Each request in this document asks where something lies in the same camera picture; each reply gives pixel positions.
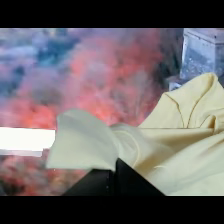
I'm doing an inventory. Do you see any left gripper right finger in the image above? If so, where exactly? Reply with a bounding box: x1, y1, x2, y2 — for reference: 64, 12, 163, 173
114, 158, 166, 197

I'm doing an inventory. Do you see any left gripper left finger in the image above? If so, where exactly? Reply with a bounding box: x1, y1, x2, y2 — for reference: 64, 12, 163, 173
62, 168, 117, 197

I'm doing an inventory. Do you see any pale yellow shirt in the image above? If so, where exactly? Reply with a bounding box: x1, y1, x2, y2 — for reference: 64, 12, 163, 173
45, 72, 224, 197

